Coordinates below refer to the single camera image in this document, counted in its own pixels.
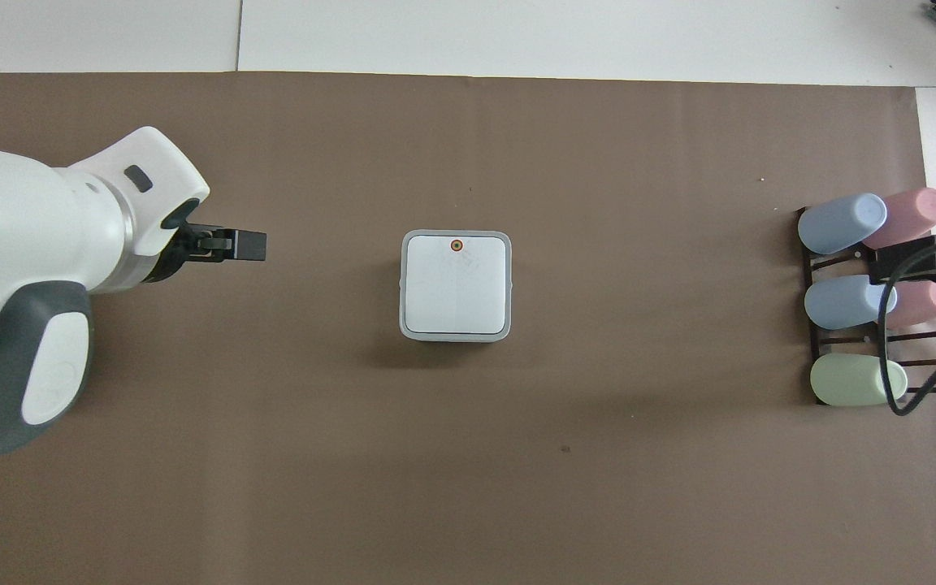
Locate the green plastic cup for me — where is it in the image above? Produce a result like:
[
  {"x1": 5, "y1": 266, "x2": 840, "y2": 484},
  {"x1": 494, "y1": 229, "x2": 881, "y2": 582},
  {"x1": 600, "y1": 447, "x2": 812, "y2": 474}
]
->
[{"x1": 809, "y1": 353, "x2": 909, "y2": 408}]

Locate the pink plastic cup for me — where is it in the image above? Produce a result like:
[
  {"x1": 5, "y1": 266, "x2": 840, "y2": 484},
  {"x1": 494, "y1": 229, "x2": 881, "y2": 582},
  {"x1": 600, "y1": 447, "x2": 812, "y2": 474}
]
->
[
  {"x1": 863, "y1": 188, "x2": 936, "y2": 250},
  {"x1": 886, "y1": 279, "x2": 936, "y2": 329}
]

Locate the black cable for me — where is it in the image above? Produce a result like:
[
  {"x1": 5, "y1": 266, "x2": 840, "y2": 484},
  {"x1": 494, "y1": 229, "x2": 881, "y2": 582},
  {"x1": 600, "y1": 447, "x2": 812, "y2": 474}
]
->
[{"x1": 879, "y1": 242, "x2": 936, "y2": 418}]

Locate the blue plastic cup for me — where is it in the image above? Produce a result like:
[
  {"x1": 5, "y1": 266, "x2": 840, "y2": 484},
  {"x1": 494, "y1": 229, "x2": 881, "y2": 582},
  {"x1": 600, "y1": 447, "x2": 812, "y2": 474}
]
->
[
  {"x1": 798, "y1": 193, "x2": 889, "y2": 256},
  {"x1": 804, "y1": 275, "x2": 899, "y2": 331}
]

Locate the dark brown cup rack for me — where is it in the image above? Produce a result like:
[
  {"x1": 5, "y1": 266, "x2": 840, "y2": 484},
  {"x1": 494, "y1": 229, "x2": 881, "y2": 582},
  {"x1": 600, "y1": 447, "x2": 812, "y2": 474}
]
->
[{"x1": 796, "y1": 206, "x2": 936, "y2": 408}]

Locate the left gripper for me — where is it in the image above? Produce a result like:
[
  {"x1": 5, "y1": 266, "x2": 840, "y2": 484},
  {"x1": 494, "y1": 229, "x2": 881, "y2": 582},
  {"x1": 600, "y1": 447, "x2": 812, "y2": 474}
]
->
[{"x1": 141, "y1": 223, "x2": 220, "y2": 284}]

